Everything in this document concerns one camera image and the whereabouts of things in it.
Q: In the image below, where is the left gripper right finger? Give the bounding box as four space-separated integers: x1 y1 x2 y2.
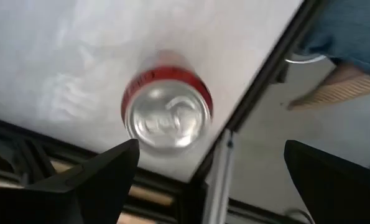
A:
284 139 370 224

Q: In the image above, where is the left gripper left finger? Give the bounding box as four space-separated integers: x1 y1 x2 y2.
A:
0 138 141 224

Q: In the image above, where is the red can black script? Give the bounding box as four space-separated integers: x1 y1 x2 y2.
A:
121 49 214 156

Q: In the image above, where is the person's shoe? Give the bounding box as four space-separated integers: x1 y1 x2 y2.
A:
286 62 370 111

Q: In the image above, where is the white glossy table board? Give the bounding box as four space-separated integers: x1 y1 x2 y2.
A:
0 0 305 184

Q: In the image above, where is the person's leg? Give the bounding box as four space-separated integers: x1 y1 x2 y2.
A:
298 0 370 78

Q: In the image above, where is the silver aluminium bracket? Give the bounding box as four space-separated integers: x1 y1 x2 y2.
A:
201 129 235 224

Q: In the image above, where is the silver metal ring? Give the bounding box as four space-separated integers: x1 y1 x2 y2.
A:
284 53 328 65

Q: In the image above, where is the black aluminium table frame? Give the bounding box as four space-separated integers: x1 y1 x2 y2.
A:
0 0 327 224

